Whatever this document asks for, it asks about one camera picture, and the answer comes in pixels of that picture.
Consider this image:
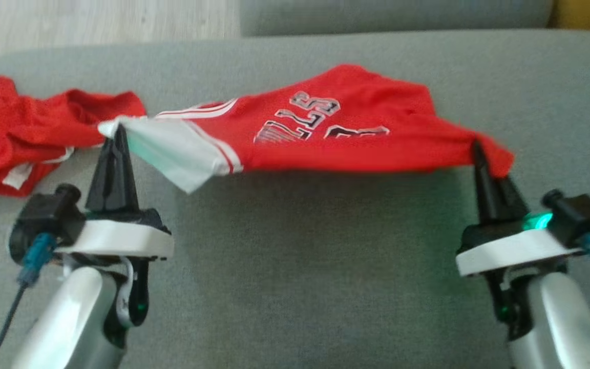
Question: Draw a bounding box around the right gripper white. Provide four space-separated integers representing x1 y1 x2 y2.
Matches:
455 140 588 340

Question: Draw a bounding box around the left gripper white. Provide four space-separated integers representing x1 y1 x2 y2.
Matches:
55 123 175 330

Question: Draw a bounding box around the plain red sports garment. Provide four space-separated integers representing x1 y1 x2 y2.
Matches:
0 76 148 197

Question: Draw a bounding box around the red jersey with number print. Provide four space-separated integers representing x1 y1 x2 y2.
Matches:
98 64 515 195

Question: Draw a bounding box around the large grey sofa seat cushion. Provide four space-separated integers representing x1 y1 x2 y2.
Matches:
0 29 590 369

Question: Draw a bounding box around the mustard yellow furniture piece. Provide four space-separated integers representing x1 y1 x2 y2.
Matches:
551 0 590 33

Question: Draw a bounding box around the grey sofa back cushion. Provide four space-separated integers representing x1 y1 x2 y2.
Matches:
239 0 555 37

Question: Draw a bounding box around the left arm blue cable connector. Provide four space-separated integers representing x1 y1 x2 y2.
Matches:
17 232 58 286

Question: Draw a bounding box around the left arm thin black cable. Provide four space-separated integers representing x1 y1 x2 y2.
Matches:
0 283 27 360

